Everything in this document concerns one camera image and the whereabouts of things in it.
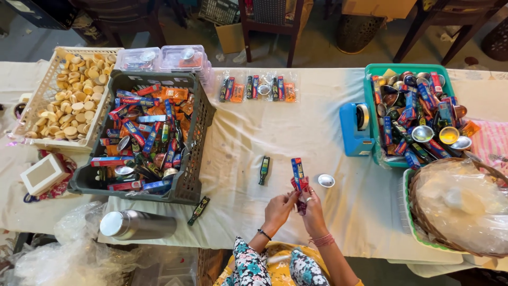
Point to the person's left hand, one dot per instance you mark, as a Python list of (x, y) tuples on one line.
[(277, 210)]

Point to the person's right hand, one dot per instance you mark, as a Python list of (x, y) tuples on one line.
[(315, 216)]

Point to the person's right fingers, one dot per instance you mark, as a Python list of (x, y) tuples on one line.
[(306, 196)]

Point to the red sachet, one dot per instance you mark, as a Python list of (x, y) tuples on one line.
[(304, 183)]

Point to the blue red toothpaste box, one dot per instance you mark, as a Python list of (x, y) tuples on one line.
[(297, 171)]

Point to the small silver bowl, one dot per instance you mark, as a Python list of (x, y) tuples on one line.
[(326, 180)]

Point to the small green bottle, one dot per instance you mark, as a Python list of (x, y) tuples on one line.
[(199, 210), (264, 170)]

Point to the white tablecloth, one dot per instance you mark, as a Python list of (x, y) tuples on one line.
[(254, 159)]

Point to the yellow floral dress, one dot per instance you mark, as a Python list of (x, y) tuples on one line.
[(277, 268)]

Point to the blue tape dispenser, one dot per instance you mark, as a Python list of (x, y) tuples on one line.
[(354, 133)]

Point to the white green plastic tray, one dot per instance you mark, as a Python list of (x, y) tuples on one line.
[(407, 214)]

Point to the packed clear kit bag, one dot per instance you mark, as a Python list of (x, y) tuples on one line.
[(284, 89), (232, 90), (258, 88)]

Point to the brown wicker basket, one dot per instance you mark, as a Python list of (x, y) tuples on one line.
[(209, 266)]

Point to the teal basket of mixed items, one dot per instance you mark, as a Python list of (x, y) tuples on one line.
[(414, 115)]

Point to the wicker basket with plastic bags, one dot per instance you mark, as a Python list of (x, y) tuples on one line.
[(460, 206)]

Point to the grey crate of mixed items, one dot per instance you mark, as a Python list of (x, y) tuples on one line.
[(147, 135)]

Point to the dark woven stool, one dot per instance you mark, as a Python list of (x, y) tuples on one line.
[(358, 32), (496, 39)]

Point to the steel flask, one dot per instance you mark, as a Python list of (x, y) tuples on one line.
[(137, 225)]

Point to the dark wooden chair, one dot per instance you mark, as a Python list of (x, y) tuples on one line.
[(115, 22), (272, 24), (448, 24)]

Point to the brown cardboard box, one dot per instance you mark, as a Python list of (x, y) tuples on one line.
[(375, 8), (230, 37)]

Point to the clear plastic container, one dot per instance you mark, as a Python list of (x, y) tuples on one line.
[(137, 58), (183, 58)]

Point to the pink striped cloth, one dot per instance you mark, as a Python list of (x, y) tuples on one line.
[(492, 141)]

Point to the grey plastic crate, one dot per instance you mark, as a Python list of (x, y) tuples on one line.
[(218, 10)]

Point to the heap of clear plastic bags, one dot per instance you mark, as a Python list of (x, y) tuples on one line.
[(75, 250)]

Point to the red patterned plate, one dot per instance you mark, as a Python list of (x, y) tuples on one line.
[(59, 186)]

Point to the white crate of beige rounds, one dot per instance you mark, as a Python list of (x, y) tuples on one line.
[(67, 97)]

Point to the small white box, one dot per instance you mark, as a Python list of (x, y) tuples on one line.
[(43, 174)]

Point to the small dark cup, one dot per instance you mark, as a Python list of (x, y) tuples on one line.
[(18, 109)]

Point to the dark blue crate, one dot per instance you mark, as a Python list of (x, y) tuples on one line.
[(39, 12)]

